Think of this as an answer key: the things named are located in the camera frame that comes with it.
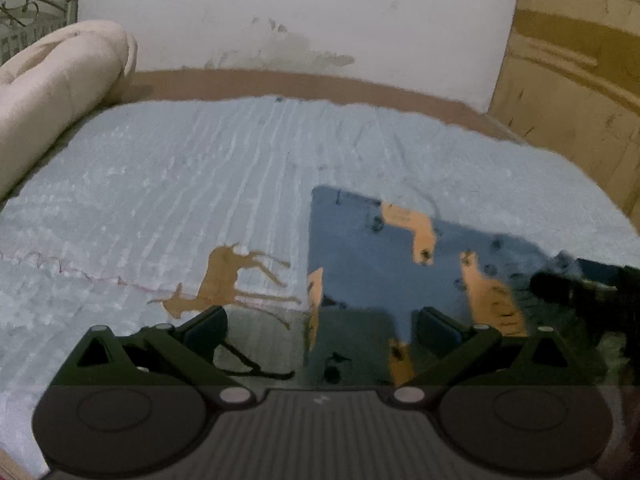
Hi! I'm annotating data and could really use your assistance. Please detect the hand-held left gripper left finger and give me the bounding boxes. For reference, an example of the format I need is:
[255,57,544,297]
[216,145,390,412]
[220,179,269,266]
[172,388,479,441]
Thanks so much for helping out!
[49,305,230,391]

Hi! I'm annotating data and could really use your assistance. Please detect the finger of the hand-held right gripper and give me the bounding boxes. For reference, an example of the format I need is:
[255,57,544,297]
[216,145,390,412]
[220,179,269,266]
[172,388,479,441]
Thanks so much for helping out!
[529,270,583,307]

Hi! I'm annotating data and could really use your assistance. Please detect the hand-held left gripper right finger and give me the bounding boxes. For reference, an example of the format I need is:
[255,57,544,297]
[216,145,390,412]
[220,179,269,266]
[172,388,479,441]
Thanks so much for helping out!
[394,306,602,391]

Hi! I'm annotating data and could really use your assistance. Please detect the blue pants with orange print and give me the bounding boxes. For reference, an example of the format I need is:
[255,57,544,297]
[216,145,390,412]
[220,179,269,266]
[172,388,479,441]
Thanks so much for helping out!
[304,185,603,387]

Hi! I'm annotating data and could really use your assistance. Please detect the light blue bed blanket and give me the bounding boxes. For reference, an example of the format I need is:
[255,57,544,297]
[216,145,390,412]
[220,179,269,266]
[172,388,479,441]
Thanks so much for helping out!
[0,96,640,476]

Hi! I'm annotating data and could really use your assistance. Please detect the wooden wardrobe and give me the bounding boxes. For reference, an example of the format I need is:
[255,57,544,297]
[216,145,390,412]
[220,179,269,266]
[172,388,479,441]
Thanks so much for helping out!
[487,0,640,237]

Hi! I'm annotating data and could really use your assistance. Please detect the brown mattress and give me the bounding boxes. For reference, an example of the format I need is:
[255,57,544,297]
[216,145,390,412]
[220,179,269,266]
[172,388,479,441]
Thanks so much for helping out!
[102,67,528,147]

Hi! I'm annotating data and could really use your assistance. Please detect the rolled cream blanket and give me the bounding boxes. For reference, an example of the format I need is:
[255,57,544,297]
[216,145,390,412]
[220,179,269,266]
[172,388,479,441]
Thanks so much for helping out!
[0,19,139,202]

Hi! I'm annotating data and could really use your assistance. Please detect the metal bed headboard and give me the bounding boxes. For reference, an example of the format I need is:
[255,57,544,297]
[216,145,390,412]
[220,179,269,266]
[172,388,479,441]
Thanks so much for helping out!
[0,0,81,63]

